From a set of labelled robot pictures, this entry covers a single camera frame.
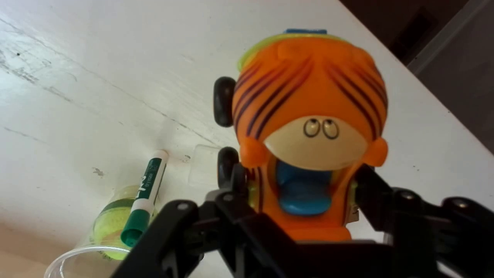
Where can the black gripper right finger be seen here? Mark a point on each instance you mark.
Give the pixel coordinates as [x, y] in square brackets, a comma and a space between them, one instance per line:
[437, 236]

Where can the green white marker pen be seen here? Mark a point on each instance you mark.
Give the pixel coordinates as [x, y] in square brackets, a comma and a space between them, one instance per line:
[146, 190]

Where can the orange tiger toy car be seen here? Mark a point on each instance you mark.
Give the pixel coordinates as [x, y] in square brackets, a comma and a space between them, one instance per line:
[308, 93]

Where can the yellow green tennis ball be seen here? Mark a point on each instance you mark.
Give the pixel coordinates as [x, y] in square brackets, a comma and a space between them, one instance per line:
[108, 226]

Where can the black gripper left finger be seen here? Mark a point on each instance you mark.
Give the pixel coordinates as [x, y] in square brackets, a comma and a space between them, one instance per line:
[220, 232]

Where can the clear plastic cup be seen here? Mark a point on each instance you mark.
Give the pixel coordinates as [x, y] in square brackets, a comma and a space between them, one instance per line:
[86, 267]

